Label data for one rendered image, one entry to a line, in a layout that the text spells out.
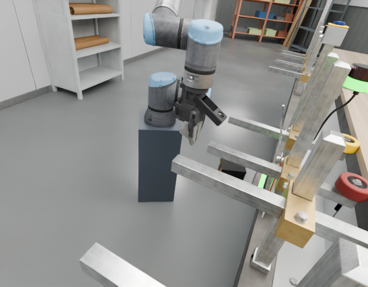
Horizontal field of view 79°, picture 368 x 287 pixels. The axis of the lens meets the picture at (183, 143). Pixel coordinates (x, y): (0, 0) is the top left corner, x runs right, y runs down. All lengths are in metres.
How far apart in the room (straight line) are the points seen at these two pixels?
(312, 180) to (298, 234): 0.10
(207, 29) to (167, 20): 0.18
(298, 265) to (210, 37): 0.71
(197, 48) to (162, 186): 1.10
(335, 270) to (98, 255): 0.27
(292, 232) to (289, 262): 0.39
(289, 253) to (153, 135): 0.86
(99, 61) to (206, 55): 3.30
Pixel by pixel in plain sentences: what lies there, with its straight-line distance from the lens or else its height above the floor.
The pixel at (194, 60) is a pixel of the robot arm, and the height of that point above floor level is 1.11.
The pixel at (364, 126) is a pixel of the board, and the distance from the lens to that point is 1.15.
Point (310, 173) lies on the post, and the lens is 0.46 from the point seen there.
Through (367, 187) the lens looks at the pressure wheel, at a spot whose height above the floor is 0.90.
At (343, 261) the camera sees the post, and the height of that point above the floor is 1.12.
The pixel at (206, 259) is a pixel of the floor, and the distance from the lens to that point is 1.47.
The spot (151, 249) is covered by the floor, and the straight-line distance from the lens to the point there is 1.47.
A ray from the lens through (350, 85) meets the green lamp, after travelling 0.65.
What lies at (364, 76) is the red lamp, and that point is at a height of 1.16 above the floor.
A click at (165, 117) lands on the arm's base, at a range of 1.29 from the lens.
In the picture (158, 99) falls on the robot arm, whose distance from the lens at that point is 1.24.
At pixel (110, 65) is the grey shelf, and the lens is 3.78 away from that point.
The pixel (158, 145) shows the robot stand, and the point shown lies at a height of 0.49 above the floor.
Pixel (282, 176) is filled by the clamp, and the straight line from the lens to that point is 0.69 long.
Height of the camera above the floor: 1.27
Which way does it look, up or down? 34 degrees down
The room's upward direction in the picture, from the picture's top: 8 degrees clockwise
